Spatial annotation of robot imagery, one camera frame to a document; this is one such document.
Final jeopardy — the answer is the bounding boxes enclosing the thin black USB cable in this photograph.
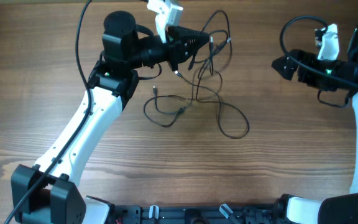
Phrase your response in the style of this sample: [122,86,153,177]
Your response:
[143,70,250,140]

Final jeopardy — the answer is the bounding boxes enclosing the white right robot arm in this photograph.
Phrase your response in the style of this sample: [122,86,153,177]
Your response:
[272,16,358,223]

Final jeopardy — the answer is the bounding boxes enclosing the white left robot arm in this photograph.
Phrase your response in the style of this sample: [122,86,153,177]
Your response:
[7,11,209,223]

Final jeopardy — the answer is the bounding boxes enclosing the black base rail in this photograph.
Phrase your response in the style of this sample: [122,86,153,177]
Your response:
[106,205,289,224]

